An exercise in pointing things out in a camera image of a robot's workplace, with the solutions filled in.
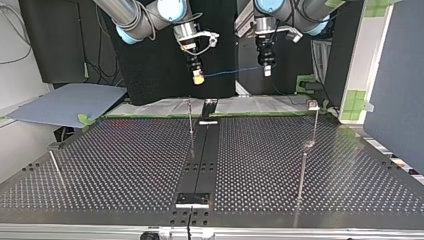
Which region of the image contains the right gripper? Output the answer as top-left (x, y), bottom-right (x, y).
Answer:
top-left (182, 39), bottom-right (206, 86)

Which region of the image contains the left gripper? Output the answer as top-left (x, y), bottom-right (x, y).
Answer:
top-left (255, 33), bottom-right (278, 78)

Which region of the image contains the blue cable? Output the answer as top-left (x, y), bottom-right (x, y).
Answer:
top-left (203, 65), bottom-right (265, 79)

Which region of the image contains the black panel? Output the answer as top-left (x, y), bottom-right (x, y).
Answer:
top-left (99, 0), bottom-right (238, 107)

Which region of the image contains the grey board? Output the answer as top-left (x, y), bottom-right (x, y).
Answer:
top-left (7, 82), bottom-right (129, 130)

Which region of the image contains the metal post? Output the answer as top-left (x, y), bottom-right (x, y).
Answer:
top-left (48, 150), bottom-right (62, 174)
top-left (186, 99), bottom-right (195, 135)
top-left (307, 98), bottom-right (321, 143)

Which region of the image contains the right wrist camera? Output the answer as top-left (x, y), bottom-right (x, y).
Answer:
top-left (176, 30), bottom-right (221, 57)

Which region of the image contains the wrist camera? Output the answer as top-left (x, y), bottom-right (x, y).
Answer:
top-left (275, 27), bottom-right (305, 44)
top-left (176, 30), bottom-right (221, 57)

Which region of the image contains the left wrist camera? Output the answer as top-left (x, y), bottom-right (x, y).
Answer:
top-left (275, 27), bottom-right (305, 44)

